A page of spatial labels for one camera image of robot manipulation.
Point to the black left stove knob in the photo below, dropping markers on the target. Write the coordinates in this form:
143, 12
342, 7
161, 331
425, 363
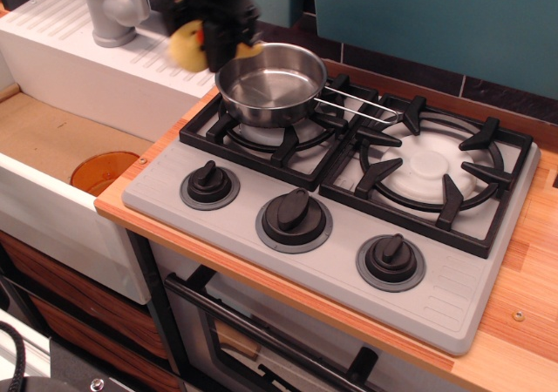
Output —
209, 188

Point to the grey toy faucet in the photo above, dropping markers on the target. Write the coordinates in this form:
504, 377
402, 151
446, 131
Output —
114, 22

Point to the oven door with handle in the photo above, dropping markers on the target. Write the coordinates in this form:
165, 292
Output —
194, 291

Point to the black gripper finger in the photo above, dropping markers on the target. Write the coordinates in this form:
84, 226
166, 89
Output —
174, 14
220, 42

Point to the black burner grate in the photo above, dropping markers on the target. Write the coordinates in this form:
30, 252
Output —
503, 162
299, 154

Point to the orange plastic drain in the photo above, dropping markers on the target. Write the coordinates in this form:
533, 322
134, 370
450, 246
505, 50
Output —
97, 173

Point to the stainless steel pan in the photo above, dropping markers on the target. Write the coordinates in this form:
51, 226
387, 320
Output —
281, 86

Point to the wooden drawer front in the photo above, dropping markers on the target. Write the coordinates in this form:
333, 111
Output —
116, 333

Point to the black left burner grate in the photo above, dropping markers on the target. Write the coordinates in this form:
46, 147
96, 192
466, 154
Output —
299, 154

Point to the black middle stove knob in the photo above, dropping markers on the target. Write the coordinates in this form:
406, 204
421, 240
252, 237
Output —
294, 223

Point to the grey toy stove top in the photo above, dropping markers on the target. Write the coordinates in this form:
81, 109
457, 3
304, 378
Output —
444, 309

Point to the black right burner grate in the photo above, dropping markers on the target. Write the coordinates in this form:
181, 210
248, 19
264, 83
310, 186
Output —
503, 162

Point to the white toy sink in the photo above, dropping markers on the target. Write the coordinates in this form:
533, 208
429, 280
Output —
65, 99

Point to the black right stove knob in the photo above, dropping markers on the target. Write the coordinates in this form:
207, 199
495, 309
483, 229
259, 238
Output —
391, 263

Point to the black stove knob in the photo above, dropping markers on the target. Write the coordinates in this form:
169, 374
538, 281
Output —
294, 223
209, 188
391, 263

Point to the yellow stuffed duck toy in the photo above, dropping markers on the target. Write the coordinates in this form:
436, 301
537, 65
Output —
185, 48

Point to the white right burner cap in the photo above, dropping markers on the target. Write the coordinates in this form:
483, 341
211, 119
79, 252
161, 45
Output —
426, 160

